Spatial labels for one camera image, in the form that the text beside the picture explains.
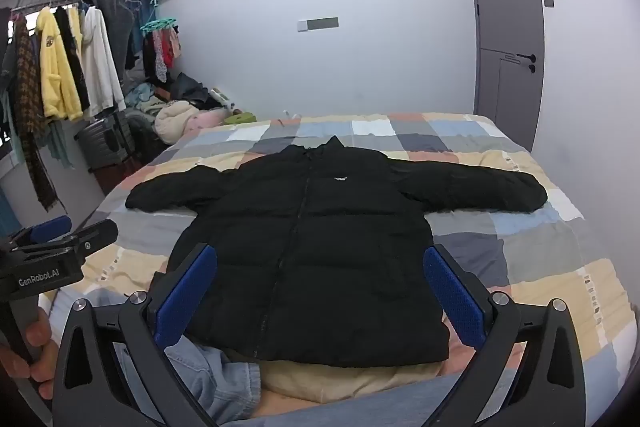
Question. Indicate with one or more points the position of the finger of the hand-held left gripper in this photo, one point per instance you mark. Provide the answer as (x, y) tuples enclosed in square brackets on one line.
[(95, 234), (47, 228)]

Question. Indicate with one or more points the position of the pink pillow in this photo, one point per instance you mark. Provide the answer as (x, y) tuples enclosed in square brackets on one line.
[(210, 119)]

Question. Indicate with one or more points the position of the grey door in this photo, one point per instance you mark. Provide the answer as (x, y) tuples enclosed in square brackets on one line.
[(505, 7)]

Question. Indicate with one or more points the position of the white hoodie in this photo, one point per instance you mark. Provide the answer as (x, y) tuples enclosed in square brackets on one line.
[(100, 62)]

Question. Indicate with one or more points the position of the person's left hand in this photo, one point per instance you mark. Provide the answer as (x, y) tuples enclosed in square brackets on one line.
[(42, 332)]

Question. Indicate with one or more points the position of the yellow fleece jacket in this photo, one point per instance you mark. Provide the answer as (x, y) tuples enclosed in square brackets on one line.
[(55, 67)]

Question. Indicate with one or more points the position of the small hanging clothes bunch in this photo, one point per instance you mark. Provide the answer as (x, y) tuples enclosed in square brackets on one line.
[(162, 54)]

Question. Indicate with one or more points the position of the teal hanging cloth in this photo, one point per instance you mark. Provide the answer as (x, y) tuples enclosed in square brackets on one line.
[(60, 142)]

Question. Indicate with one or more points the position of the black hanging garment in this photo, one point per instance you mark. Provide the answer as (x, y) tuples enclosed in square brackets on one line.
[(72, 52)]

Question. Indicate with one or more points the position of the brown houndstooth scarf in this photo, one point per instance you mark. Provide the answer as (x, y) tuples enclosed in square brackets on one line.
[(30, 107)]

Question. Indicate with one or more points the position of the teal round clip hanger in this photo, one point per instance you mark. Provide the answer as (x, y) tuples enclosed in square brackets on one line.
[(160, 25)]

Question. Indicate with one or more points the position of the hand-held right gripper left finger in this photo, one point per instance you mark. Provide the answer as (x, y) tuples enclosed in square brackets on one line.
[(186, 297)]

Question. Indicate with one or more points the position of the green cloth item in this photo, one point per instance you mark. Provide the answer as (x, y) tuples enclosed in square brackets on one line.
[(239, 118)]

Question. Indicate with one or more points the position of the grey ribbed suitcase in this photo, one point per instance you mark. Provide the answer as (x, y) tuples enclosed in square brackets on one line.
[(102, 139)]

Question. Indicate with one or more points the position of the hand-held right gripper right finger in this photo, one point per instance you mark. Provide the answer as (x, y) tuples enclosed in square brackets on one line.
[(452, 297)]

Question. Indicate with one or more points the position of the light blue denim jeans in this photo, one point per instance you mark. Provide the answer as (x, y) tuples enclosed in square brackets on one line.
[(215, 372)]

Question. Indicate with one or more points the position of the checked patchwork bedspread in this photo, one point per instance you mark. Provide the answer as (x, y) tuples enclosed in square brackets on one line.
[(525, 252)]

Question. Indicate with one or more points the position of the cream plush cushion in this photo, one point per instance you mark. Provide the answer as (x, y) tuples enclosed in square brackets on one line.
[(172, 119)]

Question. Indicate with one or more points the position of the black puffer jacket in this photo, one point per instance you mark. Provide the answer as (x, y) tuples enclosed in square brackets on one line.
[(320, 257)]

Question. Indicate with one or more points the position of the beige cloth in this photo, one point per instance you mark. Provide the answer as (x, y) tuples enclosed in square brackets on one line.
[(340, 382)]

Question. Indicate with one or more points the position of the pile of mixed clothes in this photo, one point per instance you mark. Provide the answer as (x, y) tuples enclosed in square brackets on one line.
[(145, 99)]

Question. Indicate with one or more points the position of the white and grey wall panel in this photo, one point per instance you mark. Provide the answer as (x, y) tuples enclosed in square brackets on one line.
[(320, 24)]

